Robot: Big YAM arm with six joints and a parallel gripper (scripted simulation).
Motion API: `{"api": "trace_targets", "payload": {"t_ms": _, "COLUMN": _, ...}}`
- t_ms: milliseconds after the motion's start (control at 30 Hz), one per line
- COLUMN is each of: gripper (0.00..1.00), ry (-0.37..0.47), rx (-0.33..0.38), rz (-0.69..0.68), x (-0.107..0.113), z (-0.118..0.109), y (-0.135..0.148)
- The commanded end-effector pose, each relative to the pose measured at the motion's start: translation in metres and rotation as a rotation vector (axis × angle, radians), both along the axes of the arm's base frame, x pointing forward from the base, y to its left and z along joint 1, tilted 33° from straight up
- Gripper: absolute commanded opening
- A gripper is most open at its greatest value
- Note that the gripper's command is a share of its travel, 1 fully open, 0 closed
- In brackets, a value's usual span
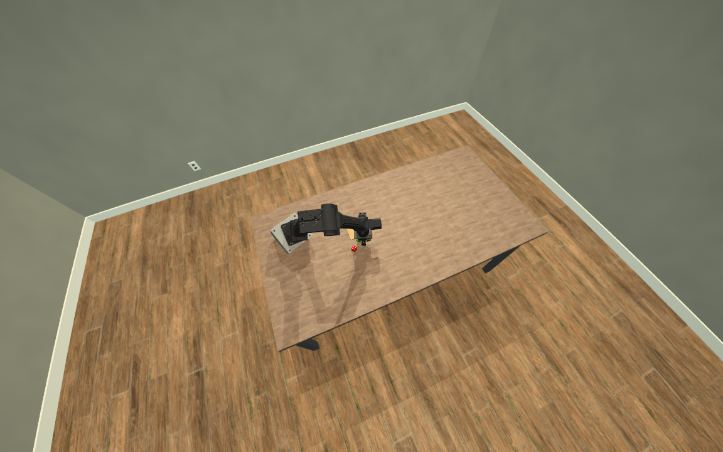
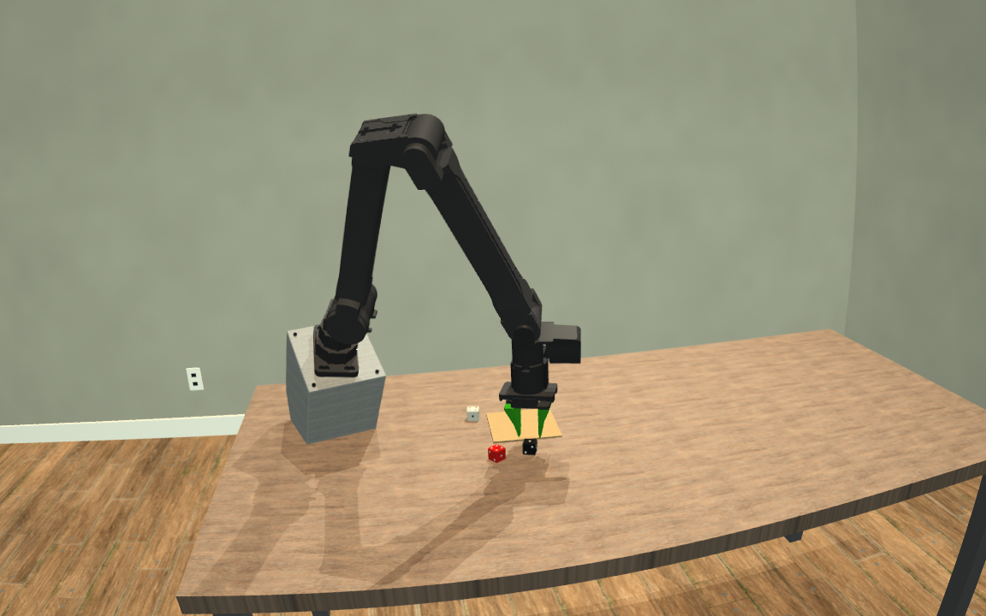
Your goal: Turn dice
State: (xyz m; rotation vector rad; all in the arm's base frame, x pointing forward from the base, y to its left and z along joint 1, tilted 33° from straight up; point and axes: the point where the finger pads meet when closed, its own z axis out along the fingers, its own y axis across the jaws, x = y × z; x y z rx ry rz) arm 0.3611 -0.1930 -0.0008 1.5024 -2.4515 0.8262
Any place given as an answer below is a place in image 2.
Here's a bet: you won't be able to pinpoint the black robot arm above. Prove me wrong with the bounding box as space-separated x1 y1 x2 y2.
313 114 581 389

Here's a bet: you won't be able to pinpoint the red dice with white pips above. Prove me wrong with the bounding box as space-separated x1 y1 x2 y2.
488 444 506 463

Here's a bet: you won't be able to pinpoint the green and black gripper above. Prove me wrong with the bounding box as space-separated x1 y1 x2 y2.
499 362 557 438

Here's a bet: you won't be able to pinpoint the tan flat mat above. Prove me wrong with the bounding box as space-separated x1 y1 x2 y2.
486 409 562 443

